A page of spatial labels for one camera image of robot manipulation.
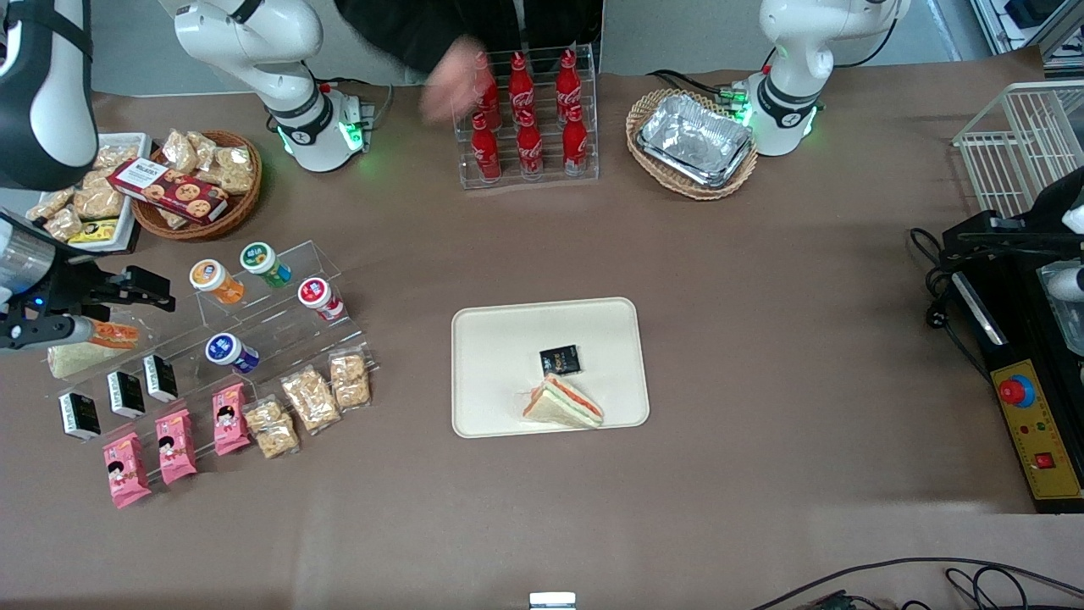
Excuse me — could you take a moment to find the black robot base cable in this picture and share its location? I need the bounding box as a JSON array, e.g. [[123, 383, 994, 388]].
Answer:
[[648, 69, 748, 101]]

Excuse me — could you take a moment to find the red gum bottle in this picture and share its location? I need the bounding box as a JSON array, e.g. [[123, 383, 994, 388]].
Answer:
[[297, 277, 346, 323]]

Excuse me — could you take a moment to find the white wire basket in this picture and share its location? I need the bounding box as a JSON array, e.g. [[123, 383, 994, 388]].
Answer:
[[953, 80, 1084, 217]]

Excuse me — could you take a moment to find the aluminium foil container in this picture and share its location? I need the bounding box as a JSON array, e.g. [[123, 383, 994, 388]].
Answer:
[[637, 93, 755, 189]]

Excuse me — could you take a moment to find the person in dark jacket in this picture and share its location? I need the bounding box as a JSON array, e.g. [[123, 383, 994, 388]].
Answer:
[[335, 0, 604, 75]]

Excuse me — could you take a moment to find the black power cable with plug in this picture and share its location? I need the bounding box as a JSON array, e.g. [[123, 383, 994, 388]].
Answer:
[[910, 227, 992, 374]]

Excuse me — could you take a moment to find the metal frame shelf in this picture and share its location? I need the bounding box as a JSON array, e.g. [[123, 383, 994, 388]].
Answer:
[[970, 0, 1084, 69]]

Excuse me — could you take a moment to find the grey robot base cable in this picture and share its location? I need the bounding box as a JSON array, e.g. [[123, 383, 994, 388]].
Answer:
[[320, 78, 395, 128]]

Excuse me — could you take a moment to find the clear acrylic tiered display stand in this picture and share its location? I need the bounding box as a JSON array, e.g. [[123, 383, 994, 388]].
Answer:
[[47, 240, 379, 443]]

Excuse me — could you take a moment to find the clear bag of brittle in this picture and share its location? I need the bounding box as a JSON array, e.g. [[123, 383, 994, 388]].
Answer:
[[280, 365, 342, 435], [243, 396, 301, 460], [329, 350, 372, 412]]

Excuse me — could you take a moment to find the wrapped triangle sandwich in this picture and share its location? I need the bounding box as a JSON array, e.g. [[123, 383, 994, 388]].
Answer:
[[521, 373, 606, 430], [47, 320, 141, 380]]

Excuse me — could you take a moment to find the green gum bottle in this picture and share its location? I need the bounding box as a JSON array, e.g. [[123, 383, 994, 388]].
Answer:
[[239, 241, 293, 289]]

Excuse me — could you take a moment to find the black clamp stand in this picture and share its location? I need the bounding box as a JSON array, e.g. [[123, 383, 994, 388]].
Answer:
[[942, 165, 1084, 259]]

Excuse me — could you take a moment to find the orange gum bottle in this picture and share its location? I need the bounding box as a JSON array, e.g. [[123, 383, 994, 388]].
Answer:
[[189, 259, 246, 306]]

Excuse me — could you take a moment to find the brown wicker basket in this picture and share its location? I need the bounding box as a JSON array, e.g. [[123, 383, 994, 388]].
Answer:
[[131, 130, 263, 242]]

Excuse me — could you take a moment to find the pink snack pack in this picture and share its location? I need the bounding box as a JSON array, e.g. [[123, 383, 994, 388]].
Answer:
[[102, 432, 153, 509], [155, 408, 198, 485], [212, 383, 252, 457]]

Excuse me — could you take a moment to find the dark red cookie box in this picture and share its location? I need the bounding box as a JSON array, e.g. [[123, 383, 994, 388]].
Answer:
[[108, 158, 230, 225]]

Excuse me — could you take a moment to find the clear acrylic bottle rack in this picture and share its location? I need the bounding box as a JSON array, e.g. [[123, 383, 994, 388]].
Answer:
[[449, 44, 600, 191]]

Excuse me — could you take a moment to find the light wicker basket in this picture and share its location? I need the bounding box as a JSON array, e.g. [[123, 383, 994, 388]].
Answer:
[[626, 88, 759, 201]]

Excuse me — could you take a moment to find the black control box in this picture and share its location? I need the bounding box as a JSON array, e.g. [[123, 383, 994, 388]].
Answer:
[[944, 212, 1084, 514]]

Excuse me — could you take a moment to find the red cola bottle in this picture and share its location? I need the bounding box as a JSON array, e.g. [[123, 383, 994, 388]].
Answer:
[[516, 110, 545, 177], [471, 113, 502, 183], [508, 53, 536, 124], [555, 49, 583, 119], [562, 104, 589, 175], [473, 51, 501, 128]]

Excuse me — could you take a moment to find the cream plastic tray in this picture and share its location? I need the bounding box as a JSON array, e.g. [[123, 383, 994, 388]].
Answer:
[[451, 297, 651, 440]]

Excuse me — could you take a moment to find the small black snack packet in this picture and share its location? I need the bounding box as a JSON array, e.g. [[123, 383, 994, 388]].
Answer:
[[539, 344, 582, 376]]

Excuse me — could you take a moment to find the black floor cable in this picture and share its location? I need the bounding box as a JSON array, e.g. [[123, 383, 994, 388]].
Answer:
[[749, 557, 1084, 610]]

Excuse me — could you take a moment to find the small black white box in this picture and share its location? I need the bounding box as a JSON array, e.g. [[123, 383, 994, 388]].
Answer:
[[58, 391, 101, 441], [142, 354, 179, 402], [107, 371, 147, 419]]

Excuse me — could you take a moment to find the person's bare hand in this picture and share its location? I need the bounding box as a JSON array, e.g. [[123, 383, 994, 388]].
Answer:
[[421, 36, 501, 125]]

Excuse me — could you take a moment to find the white rectangular snack tray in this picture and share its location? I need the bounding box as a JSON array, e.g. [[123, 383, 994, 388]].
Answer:
[[25, 133, 153, 253]]

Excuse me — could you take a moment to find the yellow emergency stop panel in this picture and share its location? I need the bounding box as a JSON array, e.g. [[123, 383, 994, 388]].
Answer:
[[991, 360, 1083, 501]]

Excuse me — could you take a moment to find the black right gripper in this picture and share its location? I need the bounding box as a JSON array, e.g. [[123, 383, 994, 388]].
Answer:
[[0, 261, 177, 353]]

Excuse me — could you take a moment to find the yellow snack packet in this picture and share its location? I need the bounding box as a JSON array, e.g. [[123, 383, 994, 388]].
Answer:
[[68, 219, 119, 247]]

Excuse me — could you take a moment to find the blue gum bottle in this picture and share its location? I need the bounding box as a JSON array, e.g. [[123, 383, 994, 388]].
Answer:
[[205, 333, 261, 375]]

